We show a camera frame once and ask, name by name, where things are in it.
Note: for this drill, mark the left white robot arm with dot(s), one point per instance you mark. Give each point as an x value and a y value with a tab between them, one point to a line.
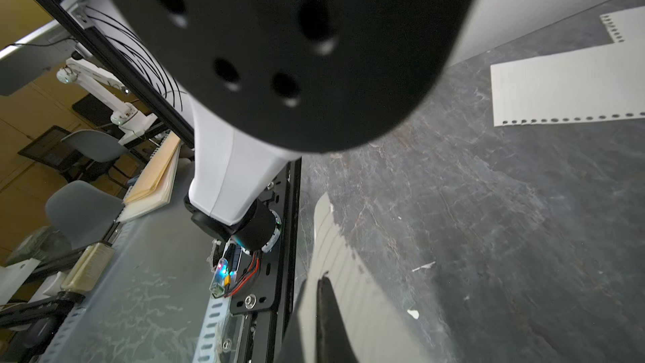
273	80

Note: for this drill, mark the white slotted cable duct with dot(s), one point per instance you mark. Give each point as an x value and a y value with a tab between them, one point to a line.
211	334

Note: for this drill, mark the grey office chair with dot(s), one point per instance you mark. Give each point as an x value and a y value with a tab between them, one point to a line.
82	213
102	149

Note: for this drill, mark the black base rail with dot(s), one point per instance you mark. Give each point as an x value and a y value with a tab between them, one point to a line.
265	306

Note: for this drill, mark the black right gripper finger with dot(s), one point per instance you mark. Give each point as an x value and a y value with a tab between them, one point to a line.
332	341

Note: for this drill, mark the torn lined paper page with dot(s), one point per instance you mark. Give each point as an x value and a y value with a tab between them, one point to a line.
625	25

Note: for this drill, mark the stack of beige folders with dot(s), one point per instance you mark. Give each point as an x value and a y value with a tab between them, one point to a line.
153	188

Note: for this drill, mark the small black cap bottle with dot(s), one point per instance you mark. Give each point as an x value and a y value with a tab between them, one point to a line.
85	274

